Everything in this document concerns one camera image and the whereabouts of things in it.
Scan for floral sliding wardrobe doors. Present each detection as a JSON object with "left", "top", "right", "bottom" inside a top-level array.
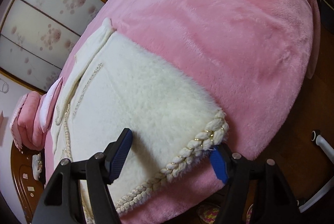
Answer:
[{"left": 1, "top": 0, "right": 105, "bottom": 91}]

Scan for cream knitted cardigan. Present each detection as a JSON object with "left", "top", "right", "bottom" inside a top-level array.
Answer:
[{"left": 50, "top": 18, "right": 229, "bottom": 216}]

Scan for pink folded quilt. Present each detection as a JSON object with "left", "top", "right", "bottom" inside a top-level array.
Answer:
[{"left": 10, "top": 91, "right": 46, "bottom": 151}]

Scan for white small pillow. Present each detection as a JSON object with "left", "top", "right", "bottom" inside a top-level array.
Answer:
[{"left": 39, "top": 77, "right": 63, "bottom": 133}]

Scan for dark wooden headboard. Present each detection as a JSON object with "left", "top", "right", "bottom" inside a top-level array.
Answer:
[{"left": 10, "top": 143, "right": 44, "bottom": 223}]

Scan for grey patterned cloth bundle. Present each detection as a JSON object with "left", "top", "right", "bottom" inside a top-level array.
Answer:
[{"left": 32, "top": 153, "right": 43, "bottom": 180}]

